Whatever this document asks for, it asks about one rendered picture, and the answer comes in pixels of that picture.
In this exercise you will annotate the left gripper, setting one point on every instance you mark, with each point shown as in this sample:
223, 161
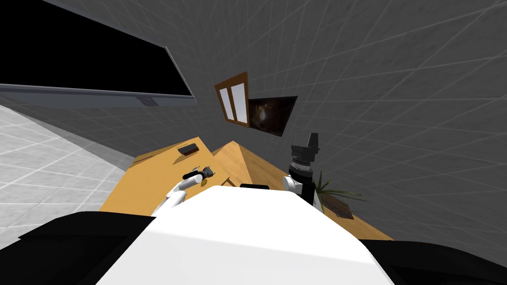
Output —
205, 173

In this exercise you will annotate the large black window grey frame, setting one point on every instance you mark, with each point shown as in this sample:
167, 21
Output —
79, 51

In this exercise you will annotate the green plant in woven pot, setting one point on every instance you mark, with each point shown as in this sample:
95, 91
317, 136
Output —
336, 206

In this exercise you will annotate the light wooden desk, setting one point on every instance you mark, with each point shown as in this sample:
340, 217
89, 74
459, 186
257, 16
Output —
150, 178

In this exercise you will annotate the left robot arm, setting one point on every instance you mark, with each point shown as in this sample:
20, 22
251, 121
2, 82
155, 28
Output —
185, 183

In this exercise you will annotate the wooden framed window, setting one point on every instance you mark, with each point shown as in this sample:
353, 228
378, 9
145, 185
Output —
233, 101

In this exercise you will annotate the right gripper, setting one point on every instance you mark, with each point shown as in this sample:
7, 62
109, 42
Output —
304, 152

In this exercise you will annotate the dark picture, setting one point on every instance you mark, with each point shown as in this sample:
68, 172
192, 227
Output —
271, 114

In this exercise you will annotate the dark brown flat box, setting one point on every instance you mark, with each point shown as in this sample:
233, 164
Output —
188, 149

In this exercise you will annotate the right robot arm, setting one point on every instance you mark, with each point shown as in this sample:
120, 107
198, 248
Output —
307, 187

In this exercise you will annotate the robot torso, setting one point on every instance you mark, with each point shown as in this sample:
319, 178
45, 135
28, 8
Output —
245, 237

